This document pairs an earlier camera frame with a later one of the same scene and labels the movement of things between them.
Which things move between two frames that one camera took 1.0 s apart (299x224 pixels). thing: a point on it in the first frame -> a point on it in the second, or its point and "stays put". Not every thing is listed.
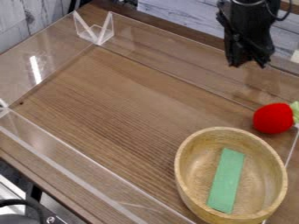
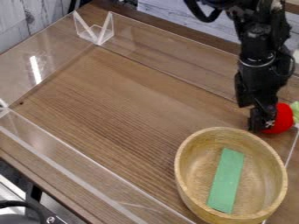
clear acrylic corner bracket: [97, 34] stays put
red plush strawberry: [274, 118] stays put
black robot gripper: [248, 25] -> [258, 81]
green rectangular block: [225, 186] stays put
